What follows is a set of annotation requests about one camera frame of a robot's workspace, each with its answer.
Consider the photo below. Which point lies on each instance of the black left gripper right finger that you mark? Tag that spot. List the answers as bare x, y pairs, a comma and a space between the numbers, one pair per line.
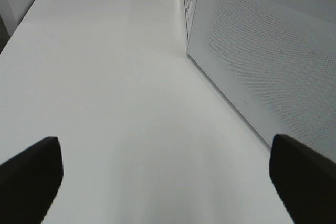
304, 180

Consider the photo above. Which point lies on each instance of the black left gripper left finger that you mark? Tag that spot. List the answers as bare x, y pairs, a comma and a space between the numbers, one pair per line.
30, 182

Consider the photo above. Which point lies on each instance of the white microwave door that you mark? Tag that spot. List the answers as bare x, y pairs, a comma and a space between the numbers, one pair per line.
267, 51

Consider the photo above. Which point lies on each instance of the white microwave oven body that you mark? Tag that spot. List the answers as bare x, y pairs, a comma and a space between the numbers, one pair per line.
262, 37

